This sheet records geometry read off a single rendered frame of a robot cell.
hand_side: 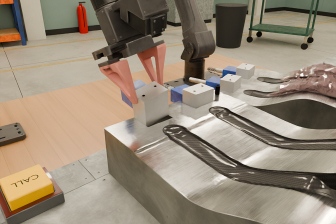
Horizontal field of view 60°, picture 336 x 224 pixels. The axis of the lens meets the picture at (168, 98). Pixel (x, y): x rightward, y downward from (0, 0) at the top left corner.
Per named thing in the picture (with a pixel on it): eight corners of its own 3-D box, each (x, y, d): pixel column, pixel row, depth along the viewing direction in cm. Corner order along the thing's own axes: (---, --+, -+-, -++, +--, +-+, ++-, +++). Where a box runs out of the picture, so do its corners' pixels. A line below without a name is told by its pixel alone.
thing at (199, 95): (152, 99, 64) (152, 76, 62) (169, 93, 67) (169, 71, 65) (194, 120, 55) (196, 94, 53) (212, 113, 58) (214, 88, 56)
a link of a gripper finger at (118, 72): (170, 90, 47) (149, 34, 45) (133, 109, 43) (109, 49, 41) (149, 92, 52) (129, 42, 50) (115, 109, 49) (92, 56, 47)
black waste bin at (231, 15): (206, 44, 469) (208, 4, 444) (228, 40, 492) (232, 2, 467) (226, 51, 432) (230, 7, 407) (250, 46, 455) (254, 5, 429)
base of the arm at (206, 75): (226, 55, 91) (210, 50, 96) (176, 67, 80) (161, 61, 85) (224, 79, 94) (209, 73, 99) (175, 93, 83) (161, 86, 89)
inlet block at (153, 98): (105, 94, 56) (100, 70, 53) (126, 84, 59) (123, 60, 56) (146, 128, 48) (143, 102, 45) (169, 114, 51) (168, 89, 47)
